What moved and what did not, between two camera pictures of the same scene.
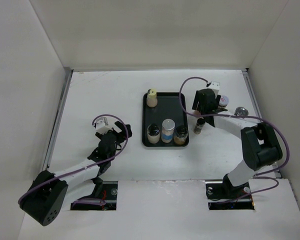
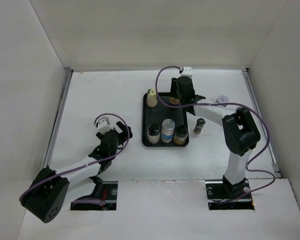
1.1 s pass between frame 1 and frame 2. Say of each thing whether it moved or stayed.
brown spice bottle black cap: stayed
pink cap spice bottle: moved
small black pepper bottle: stayed
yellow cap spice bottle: stayed
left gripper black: stayed
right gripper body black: moved
